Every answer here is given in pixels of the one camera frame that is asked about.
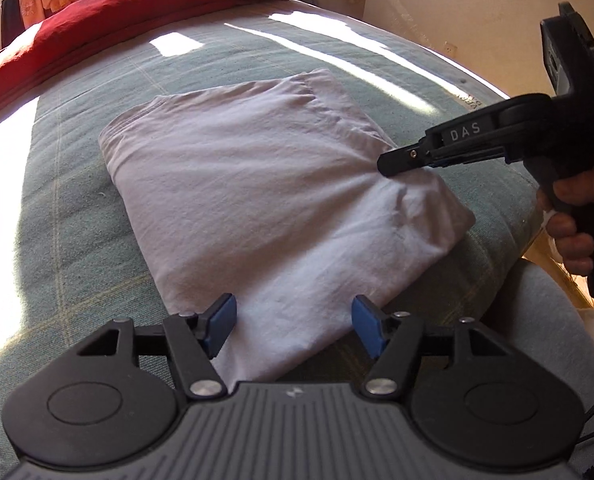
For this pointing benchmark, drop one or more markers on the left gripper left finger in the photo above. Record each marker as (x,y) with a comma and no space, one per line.
(193,340)

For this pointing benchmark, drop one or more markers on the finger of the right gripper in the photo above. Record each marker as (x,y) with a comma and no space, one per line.
(501,130)

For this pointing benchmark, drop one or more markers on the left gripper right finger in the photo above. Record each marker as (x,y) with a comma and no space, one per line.
(393,342)

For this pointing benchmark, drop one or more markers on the white printed t-shirt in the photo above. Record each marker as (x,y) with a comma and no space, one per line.
(269,190)

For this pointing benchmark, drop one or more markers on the green plaid bed blanket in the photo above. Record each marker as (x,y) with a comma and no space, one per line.
(68,259)

